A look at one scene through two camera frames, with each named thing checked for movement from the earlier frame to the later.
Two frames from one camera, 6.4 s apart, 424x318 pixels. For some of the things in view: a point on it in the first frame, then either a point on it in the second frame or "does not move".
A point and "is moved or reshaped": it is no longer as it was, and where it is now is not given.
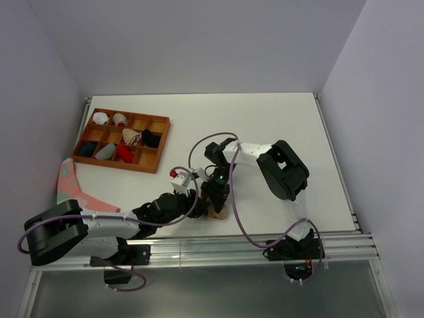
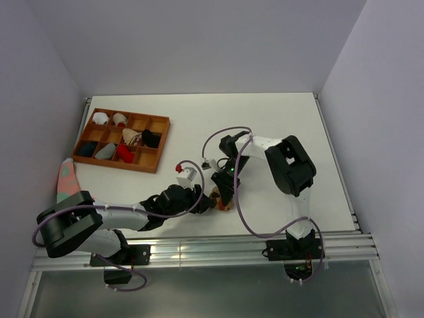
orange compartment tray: x=123 y=140 does not move
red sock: x=123 y=153 does not move
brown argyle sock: x=212 y=212 is moved or reshaped
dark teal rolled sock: x=87 y=148 does not move
